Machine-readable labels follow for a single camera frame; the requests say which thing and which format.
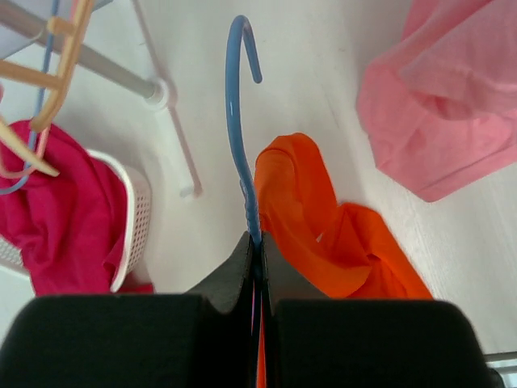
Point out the white plastic laundry basket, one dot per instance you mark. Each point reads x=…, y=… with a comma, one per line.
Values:
x=133, y=214

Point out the blue hanger holding orange shirt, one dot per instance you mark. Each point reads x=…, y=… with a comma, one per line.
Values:
x=241, y=36

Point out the beige wooden hanger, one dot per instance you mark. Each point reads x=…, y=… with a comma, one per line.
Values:
x=58, y=84

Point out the metal clothes rack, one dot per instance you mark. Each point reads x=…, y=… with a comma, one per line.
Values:
x=155, y=86

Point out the pink wire hanger on rack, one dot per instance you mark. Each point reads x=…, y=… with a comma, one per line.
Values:
x=33, y=157

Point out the magenta t shirt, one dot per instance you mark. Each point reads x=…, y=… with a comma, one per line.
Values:
x=60, y=210

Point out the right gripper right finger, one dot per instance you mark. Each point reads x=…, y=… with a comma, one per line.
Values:
x=311, y=340

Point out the orange t shirt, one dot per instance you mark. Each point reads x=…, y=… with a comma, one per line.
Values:
x=345, y=250

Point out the pink t shirt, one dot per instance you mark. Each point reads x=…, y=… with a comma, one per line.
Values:
x=439, y=107

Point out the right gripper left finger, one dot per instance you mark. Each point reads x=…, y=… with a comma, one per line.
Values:
x=201, y=338

